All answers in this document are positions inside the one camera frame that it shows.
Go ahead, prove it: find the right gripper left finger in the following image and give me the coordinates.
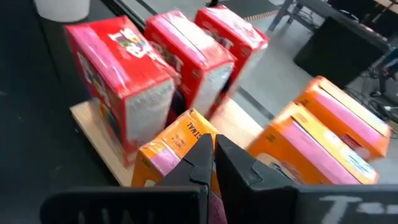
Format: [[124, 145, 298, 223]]
[[160, 134, 215, 224]]

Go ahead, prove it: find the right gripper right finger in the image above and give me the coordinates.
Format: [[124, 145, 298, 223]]
[[215, 135, 298, 224]]

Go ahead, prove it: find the yellow black hazard strip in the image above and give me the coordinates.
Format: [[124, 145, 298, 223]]
[[242, 9, 279, 22]]

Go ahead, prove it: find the white plant pot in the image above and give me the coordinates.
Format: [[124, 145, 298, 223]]
[[33, 0, 91, 23]]

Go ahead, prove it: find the orange cereal box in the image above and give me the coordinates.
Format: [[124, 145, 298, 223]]
[[247, 101, 380, 185], [294, 75, 392, 162], [131, 108, 229, 224]]

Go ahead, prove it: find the grey desk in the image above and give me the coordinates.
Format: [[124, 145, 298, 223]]
[[269, 0, 398, 54]]

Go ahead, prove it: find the black metal rig frame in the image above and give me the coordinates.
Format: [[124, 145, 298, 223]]
[[99, 0, 162, 32]]

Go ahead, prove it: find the wooden shelf board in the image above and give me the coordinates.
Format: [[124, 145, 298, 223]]
[[70, 98, 264, 187]]

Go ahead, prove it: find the black cabinet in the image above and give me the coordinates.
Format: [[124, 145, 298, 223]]
[[294, 15, 391, 90]]

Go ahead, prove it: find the red cereal box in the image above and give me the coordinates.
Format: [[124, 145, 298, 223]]
[[65, 16, 180, 167], [194, 4, 270, 103], [144, 11, 237, 125]]

